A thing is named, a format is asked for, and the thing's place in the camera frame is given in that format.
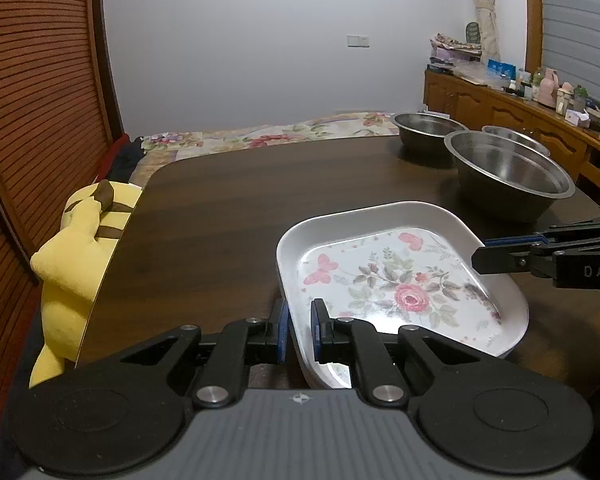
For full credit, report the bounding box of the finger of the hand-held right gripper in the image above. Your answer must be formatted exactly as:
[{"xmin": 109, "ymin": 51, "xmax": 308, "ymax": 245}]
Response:
[
  {"xmin": 471, "ymin": 246, "xmax": 556, "ymax": 276},
  {"xmin": 485, "ymin": 216, "xmax": 600, "ymax": 247}
]

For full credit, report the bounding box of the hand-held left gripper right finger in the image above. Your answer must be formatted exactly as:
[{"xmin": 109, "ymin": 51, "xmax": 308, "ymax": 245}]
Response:
[{"xmin": 311, "ymin": 299, "xmax": 483, "ymax": 406}]

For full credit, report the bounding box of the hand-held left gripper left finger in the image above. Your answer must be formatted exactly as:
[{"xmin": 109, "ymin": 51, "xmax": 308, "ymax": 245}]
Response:
[{"xmin": 117, "ymin": 300, "xmax": 288, "ymax": 409}]

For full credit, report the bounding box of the large steel bowl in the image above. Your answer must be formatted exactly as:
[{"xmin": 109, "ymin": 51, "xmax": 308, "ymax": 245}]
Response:
[{"xmin": 444, "ymin": 131, "xmax": 577, "ymax": 222}]

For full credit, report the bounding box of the white floral square plate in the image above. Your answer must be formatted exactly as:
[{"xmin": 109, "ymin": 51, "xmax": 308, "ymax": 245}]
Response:
[{"xmin": 276, "ymin": 201, "xmax": 531, "ymax": 361}]

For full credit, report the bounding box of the medium steel bowl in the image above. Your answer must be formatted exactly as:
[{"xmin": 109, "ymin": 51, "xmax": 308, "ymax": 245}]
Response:
[
  {"xmin": 394, "ymin": 112, "xmax": 469, "ymax": 162},
  {"xmin": 481, "ymin": 125, "xmax": 551, "ymax": 157}
]

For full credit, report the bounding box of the wooden sideboard cabinet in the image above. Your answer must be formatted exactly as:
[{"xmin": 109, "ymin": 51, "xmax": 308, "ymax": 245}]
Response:
[{"xmin": 424, "ymin": 69, "xmax": 600, "ymax": 211}]

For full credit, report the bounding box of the pink thermos bottle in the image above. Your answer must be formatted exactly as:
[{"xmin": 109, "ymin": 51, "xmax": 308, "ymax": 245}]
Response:
[{"xmin": 540, "ymin": 67, "xmax": 560, "ymax": 107}]

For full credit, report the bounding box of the floral blanket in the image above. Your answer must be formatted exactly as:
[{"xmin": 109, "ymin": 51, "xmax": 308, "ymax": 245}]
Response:
[{"xmin": 130, "ymin": 111, "xmax": 402, "ymax": 186}]

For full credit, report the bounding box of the bottles and clutter on sideboard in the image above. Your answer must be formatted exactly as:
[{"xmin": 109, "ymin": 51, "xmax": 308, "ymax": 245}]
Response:
[{"xmin": 429, "ymin": 34, "xmax": 483, "ymax": 70}]

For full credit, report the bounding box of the yellow plush toy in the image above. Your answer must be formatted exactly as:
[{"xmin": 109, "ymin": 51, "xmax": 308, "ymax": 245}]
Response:
[{"xmin": 29, "ymin": 178, "xmax": 143, "ymax": 389}]

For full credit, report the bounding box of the grey window blind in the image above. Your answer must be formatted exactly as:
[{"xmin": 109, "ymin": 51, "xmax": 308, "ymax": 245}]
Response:
[{"xmin": 537, "ymin": 0, "xmax": 600, "ymax": 111}]

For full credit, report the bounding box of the dark clothes pile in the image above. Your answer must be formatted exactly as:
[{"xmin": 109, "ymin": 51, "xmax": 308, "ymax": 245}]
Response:
[{"xmin": 102, "ymin": 132, "xmax": 147, "ymax": 183}]

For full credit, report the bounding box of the cream curtain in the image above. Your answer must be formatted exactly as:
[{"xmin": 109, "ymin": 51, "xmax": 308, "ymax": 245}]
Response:
[{"xmin": 462, "ymin": 0, "xmax": 502, "ymax": 63}]

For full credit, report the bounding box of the louvered wooden wardrobe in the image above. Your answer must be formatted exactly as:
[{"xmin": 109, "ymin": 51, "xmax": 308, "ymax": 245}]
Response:
[{"xmin": 0, "ymin": 0, "xmax": 127, "ymax": 431}]

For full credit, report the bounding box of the wooden window frame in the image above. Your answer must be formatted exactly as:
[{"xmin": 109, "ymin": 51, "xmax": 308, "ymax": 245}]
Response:
[{"xmin": 522, "ymin": 0, "xmax": 546, "ymax": 73}]

